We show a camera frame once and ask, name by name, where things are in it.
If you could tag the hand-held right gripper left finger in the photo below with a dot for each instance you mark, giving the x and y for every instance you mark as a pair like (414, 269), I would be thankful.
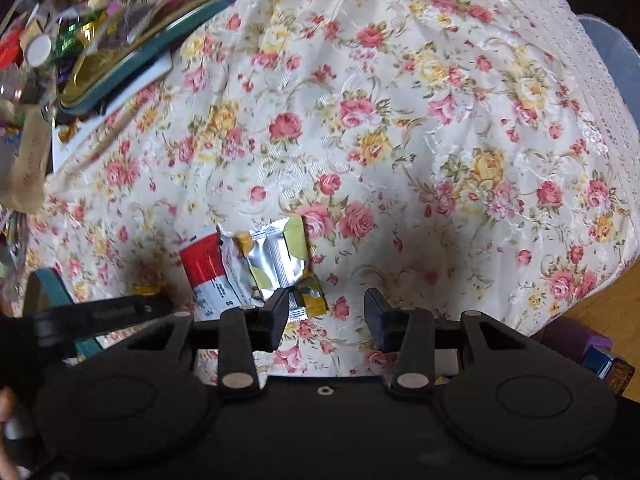
(280, 312)

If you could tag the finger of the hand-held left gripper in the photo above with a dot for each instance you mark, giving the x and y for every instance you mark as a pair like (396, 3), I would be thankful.
(100, 316)

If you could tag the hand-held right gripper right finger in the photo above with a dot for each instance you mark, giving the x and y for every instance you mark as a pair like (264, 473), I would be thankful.
(373, 320)

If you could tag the small yellow snack packet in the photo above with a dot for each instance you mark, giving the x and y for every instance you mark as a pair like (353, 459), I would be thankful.
(314, 300)

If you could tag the gold candy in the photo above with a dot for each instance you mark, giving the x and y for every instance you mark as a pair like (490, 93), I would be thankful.
(145, 289)

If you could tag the silver yellow-green snack packet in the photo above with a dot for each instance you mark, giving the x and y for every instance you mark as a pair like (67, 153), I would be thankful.
(280, 260)

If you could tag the white black text snack packet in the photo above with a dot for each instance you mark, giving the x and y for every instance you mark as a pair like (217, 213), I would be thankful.
(235, 275)

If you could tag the teal rimmed metal tin tray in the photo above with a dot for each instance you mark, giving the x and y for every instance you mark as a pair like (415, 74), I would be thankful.
(47, 285)

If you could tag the red white snack packet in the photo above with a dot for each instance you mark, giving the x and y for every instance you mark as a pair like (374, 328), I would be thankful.
(202, 265)

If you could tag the person's left hand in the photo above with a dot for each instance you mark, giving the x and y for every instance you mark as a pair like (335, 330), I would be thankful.
(4, 405)

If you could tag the floral tablecloth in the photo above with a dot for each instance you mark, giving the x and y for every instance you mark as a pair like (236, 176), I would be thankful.
(400, 160)

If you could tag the brown paper bag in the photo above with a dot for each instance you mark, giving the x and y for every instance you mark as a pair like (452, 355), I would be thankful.
(25, 170)

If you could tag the purple box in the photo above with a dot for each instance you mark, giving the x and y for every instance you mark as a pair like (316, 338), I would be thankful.
(575, 340)

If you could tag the blue gold box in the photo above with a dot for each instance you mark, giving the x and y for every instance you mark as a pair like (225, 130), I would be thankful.
(612, 370)

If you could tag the white cup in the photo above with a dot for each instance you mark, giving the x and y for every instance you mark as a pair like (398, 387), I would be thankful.
(39, 50)

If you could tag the teal tin of candies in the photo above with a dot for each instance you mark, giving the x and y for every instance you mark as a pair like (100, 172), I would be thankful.
(150, 45)

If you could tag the translucent plastic bin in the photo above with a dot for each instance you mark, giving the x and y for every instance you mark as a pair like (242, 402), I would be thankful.
(617, 70)

